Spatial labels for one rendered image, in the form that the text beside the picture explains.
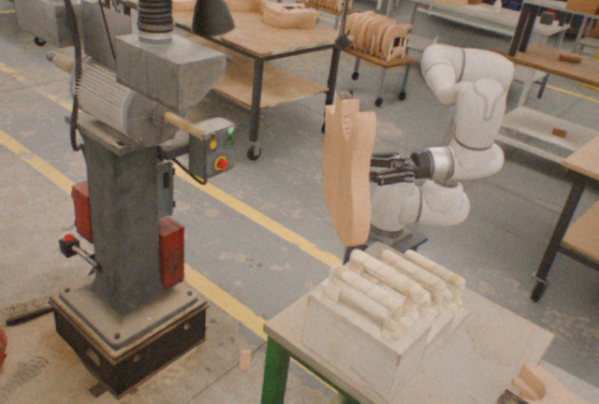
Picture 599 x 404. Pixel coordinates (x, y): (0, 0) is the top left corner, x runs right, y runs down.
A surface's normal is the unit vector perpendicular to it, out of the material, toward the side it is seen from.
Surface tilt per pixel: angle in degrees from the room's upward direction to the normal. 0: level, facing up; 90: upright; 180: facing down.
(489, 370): 0
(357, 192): 61
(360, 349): 90
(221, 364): 0
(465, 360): 0
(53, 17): 90
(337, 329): 90
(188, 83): 90
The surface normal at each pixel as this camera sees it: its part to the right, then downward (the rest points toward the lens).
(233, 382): 0.11, -0.86
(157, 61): -0.64, 0.32
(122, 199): 0.76, 0.39
